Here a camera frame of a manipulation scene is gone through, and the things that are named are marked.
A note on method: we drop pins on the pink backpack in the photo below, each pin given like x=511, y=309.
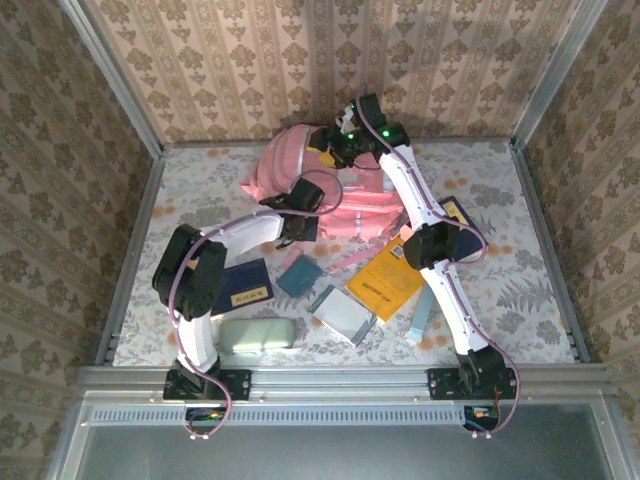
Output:
x=285, y=160

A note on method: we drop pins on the small teal notebook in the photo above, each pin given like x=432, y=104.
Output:
x=299, y=275

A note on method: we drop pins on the navy book with yellow label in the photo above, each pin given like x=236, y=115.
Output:
x=467, y=250
x=245, y=285

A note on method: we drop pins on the white grey notebook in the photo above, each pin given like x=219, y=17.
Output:
x=340, y=310

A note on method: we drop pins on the pale green pencil case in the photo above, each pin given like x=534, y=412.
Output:
x=255, y=334

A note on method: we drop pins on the light blue ruler box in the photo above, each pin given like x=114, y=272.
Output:
x=419, y=320

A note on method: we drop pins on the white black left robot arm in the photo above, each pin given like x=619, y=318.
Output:
x=200, y=340

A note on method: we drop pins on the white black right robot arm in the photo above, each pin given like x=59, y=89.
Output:
x=450, y=295

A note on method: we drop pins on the floral tablecloth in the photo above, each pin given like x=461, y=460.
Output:
x=525, y=310

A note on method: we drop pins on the grey metal panel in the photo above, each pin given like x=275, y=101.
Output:
x=325, y=455

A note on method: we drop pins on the aluminium table side rail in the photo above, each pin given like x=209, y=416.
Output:
x=132, y=260
x=547, y=250

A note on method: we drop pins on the aluminium mounting rail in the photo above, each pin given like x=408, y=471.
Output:
x=340, y=382

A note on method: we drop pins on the aluminium frame post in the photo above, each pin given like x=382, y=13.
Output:
x=556, y=70
x=115, y=75

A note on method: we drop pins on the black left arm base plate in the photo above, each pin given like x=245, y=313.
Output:
x=240, y=385

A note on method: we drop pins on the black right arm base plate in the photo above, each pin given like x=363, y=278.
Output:
x=442, y=384

